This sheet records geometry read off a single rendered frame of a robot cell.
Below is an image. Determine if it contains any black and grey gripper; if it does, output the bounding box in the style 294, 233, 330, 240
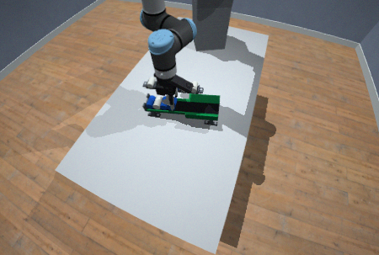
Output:
153, 73, 178, 111

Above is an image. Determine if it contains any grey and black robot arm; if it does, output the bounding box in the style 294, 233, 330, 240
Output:
140, 0, 197, 93

